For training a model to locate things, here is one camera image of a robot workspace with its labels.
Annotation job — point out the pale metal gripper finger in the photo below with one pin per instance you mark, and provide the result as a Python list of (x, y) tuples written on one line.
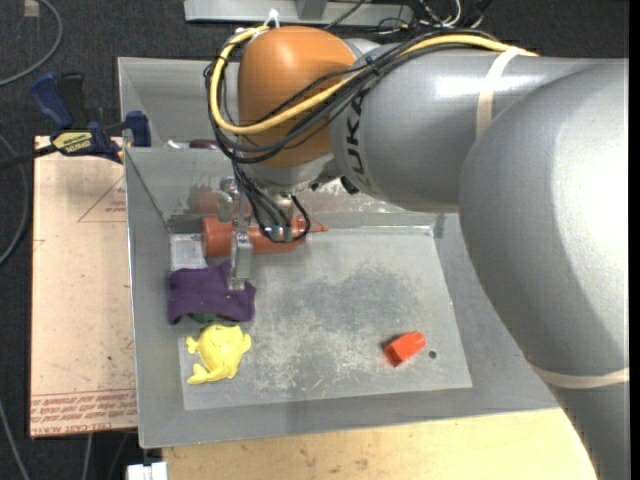
[(242, 263), (226, 203)]

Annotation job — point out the orange-red plastic bottle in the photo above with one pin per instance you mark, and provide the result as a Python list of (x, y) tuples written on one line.
[(217, 240)]

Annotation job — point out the purple cloth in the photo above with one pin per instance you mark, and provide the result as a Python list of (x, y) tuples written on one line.
[(205, 293)]

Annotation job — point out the clear plastic box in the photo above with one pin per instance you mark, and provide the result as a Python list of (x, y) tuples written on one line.
[(186, 255)]

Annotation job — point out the dark green object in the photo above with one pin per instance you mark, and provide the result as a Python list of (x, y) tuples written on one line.
[(207, 317)]

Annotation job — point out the yellow toy animal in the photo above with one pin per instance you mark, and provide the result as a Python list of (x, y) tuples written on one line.
[(220, 350)]

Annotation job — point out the grey metal bin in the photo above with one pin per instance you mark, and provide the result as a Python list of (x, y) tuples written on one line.
[(325, 318)]

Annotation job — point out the brown cardboard board red print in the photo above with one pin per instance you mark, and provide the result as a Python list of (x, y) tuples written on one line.
[(80, 293)]

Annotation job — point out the small orange-red block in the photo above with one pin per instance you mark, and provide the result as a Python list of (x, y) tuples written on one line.
[(402, 348)]

